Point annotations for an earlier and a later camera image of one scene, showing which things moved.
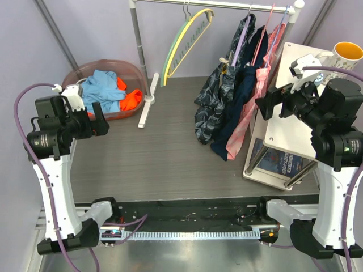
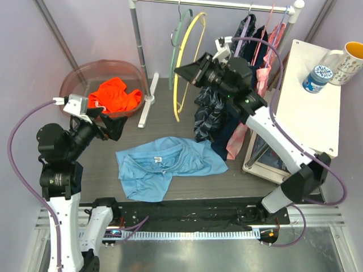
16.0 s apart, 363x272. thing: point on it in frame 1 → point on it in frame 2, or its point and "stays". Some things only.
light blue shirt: (102, 87) → (146, 170)
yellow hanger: (209, 11) → (177, 109)
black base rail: (198, 213) stays
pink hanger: (262, 35) stays
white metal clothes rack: (294, 9) stays
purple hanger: (239, 50) stays
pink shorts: (262, 76) stays
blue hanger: (278, 33) stays
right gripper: (275, 95) → (195, 73)
